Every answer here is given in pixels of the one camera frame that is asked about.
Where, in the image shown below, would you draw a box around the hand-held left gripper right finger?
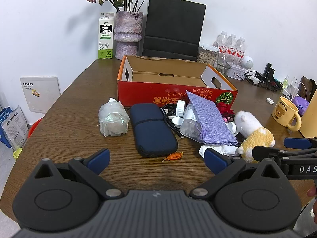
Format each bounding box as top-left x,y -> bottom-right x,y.
190,148 -> 285,200

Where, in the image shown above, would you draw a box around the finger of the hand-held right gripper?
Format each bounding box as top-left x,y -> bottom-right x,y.
252,146 -> 317,165
284,137 -> 317,150

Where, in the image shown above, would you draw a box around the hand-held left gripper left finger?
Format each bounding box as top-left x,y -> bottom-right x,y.
33,148 -> 124,200

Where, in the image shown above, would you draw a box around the white yellow plush toy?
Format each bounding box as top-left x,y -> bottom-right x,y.
234,111 -> 276,164

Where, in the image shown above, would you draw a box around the purple woven pouch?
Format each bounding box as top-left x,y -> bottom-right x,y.
186,90 -> 239,146

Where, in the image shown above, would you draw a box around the clear plastic bag bundle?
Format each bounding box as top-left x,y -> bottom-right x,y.
98,98 -> 130,137

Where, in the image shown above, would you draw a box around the clear bottle white cap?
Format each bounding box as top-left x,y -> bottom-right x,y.
179,102 -> 206,144

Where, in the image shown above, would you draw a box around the red artificial flower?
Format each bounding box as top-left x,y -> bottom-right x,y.
217,103 -> 234,116

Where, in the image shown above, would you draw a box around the navy zip pouch case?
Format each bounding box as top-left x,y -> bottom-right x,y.
130,103 -> 179,158

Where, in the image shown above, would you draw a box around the red cardboard box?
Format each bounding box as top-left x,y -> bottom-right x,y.
117,55 -> 239,109

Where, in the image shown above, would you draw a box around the wooden desktop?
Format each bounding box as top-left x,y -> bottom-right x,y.
4,55 -> 317,228

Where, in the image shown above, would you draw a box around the person's right hand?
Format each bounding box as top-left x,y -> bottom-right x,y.
306,185 -> 317,225

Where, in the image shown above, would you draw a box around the crumpled white tissue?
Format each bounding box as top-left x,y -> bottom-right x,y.
199,145 -> 242,158

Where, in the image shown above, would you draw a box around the pale yellow container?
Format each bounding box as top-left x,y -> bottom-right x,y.
298,102 -> 317,139

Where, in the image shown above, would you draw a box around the yellow bear mug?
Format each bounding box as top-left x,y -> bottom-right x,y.
272,96 -> 303,132

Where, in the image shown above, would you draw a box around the small white cup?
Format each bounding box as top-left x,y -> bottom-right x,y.
225,122 -> 238,135

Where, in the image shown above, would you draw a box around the purple packet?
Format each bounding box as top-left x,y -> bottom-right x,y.
292,95 -> 310,116

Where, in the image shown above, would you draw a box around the orange dried petal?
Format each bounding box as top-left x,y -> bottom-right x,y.
162,151 -> 184,162

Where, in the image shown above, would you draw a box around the dark brown wooden object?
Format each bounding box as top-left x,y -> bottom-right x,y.
301,76 -> 317,102

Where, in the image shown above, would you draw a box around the white round lid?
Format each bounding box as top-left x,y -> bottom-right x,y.
177,100 -> 187,118

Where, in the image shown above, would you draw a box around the red bin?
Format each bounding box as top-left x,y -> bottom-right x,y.
28,118 -> 43,139

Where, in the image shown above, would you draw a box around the black upright device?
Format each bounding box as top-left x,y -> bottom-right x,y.
263,63 -> 275,82

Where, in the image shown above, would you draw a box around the white tin box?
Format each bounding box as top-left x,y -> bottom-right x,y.
226,64 -> 247,80

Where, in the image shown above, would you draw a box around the stack of printed pamphlets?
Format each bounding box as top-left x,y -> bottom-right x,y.
0,105 -> 29,150

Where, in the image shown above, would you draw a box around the white round speaker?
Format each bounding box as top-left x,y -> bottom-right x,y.
241,55 -> 254,69

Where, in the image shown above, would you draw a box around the clear glass jar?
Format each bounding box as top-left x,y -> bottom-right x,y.
216,53 -> 236,76

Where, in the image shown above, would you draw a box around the clear seed container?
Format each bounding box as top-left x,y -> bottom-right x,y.
197,43 -> 220,68

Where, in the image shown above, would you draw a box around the red label water bottle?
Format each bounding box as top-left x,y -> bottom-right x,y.
226,33 -> 238,55
217,31 -> 229,54
235,37 -> 247,59

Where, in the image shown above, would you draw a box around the green white milk carton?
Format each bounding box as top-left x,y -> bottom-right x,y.
98,12 -> 115,60

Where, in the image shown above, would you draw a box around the purple marbled vase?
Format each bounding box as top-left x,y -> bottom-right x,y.
113,11 -> 144,60

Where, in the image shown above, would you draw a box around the black paper bag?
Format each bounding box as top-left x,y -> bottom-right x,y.
140,0 -> 207,62

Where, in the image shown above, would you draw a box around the black cable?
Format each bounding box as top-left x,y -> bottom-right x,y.
161,104 -> 185,139

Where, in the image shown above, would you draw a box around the tangled black cables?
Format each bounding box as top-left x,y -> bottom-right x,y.
244,71 -> 284,92

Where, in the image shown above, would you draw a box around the white wall panel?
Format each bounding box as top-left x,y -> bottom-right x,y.
20,76 -> 61,114

